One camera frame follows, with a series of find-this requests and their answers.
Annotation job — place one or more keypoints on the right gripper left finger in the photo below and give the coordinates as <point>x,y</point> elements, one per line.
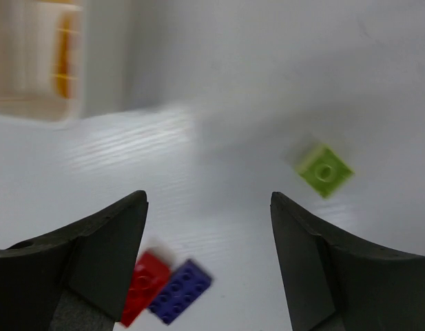
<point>76,277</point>

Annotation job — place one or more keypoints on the wide white divided bin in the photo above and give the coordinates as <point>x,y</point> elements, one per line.
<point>27,47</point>

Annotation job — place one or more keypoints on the yellow curved striped brick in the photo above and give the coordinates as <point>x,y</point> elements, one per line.
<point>66,34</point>

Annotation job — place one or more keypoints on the lime brick far right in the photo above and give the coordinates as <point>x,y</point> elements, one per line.
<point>323,170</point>

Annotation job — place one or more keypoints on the red brick by purple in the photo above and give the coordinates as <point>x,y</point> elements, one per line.
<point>149,276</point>

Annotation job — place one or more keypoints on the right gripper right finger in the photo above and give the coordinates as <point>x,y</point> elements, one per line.
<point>334,280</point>

